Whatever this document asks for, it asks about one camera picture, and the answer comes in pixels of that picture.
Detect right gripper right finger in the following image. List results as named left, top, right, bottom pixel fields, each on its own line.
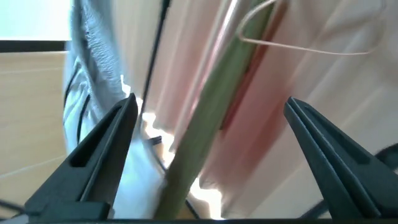
left=282, top=96, right=398, bottom=219

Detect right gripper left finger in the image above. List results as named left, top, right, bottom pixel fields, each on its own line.
left=24, top=92, right=139, bottom=220

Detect pale grey shorts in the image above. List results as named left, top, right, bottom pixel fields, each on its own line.
left=62, top=0, right=166, bottom=219

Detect green printed shirt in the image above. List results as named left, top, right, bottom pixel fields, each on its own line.
left=154, top=0, right=280, bottom=220

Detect black clothes rack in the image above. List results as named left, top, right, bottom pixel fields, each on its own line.
left=139, top=0, right=201, bottom=220

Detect pink clothes hanger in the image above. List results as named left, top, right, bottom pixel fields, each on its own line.
left=238, top=0, right=386, bottom=57

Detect beige curtain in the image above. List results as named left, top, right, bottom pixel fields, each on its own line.
left=111, top=0, right=398, bottom=219

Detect window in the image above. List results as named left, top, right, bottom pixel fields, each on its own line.
left=0, top=0, right=73, bottom=54

